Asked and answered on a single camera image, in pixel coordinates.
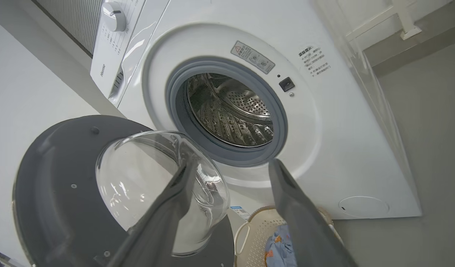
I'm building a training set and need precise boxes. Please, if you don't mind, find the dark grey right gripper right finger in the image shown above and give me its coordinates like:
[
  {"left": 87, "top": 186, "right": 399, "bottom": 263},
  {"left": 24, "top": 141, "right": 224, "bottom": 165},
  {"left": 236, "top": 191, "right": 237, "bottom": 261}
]
[{"left": 268, "top": 158, "right": 357, "bottom": 267}]

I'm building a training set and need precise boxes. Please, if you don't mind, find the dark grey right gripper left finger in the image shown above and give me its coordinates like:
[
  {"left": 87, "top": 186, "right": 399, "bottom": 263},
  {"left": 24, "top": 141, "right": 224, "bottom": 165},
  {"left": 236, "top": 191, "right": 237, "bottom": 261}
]
[{"left": 108, "top": 158, "right": 198, "bottom": 267}]

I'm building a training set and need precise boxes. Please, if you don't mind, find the blue cartoon print garment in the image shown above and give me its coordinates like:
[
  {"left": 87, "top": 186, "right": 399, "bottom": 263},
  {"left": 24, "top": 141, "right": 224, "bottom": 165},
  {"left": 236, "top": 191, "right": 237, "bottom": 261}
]
[{"left": 264, "top": 224, "right": 297, "bottom": 267}]

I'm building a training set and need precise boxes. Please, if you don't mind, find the dark round washer door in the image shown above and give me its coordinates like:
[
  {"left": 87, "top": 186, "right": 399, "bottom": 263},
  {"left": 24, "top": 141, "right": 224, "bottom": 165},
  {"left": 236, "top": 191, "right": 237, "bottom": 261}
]
[{"left": 12, "top": 115, "right": 235, "bottom": 267}]

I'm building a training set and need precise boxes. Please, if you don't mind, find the white front-load washing machine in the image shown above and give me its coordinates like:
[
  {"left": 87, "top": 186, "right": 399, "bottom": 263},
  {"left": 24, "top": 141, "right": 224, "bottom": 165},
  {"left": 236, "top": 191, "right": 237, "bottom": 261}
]
[{"left": 89, "top": 0, "right": 422, "bottom": 220}]

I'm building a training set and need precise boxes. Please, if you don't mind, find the steel washer drum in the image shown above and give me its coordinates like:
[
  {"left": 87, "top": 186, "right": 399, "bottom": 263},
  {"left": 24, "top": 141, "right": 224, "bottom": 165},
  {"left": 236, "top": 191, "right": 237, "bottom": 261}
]
[{"left": 187, "top": 73, "right": 274, "bottom": 148}]

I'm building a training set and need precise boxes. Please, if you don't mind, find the grey rubber door gasket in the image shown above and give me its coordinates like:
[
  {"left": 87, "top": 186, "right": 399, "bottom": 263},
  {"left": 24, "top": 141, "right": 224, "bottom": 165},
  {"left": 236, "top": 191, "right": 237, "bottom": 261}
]
[{"left": 165, "top": 56, "right": 288, "bottom": 167}]

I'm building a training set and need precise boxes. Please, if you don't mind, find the white washing machine dial knob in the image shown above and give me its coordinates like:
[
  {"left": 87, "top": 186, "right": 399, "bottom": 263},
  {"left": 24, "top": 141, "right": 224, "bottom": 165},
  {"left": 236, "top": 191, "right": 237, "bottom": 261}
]
[{"left": 101, "top": 2, "right": 127, "bottom": 32}]

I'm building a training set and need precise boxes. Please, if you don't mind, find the cream perforated laundry basket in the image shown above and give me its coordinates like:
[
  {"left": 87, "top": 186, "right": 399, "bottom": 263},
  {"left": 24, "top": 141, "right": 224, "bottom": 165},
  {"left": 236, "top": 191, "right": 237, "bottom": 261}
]
[{"left": 234, "top": 206, "right": 344, "bottom": 267}]

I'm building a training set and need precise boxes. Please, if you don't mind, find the round white filter cover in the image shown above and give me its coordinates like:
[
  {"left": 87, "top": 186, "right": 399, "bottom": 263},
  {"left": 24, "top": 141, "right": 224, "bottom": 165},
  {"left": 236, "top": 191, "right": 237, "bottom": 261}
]
[{"left": 338, "top": 196, "right": 390, "bottom": 218}]

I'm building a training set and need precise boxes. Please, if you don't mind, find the blue energy label sticker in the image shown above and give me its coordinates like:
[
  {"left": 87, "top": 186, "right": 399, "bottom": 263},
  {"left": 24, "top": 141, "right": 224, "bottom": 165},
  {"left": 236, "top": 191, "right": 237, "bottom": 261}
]
[{"left": 230, "top": 205, "right": 251, "bottom": 220}]

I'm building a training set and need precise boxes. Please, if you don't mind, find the white detergent drawer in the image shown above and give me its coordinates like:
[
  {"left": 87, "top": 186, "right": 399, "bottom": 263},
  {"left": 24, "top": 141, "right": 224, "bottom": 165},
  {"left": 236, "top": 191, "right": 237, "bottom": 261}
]
[{"left": 89, "top": 35, "right": 125, "bottom": 100}]

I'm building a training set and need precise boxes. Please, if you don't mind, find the grey warning sticker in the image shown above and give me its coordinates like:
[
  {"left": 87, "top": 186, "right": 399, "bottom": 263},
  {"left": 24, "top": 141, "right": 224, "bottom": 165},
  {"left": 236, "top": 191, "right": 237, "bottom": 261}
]
[{"left": 231, "top": 41, "right": 276, "bottom": 74}]

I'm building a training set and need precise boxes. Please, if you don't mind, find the grey ribbed wall panel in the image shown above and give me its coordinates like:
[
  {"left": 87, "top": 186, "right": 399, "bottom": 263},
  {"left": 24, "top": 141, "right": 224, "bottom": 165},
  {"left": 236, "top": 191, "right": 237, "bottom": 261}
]
[{"left": 33, "top": 0, "right": 103, "bottom": 58}]

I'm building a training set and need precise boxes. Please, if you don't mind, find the white frame rack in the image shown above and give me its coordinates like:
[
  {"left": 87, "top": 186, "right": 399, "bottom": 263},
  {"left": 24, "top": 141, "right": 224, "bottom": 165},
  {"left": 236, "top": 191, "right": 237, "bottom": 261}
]
[{"left": 345, "top": 0, "right": 422, "bottom": 42}]

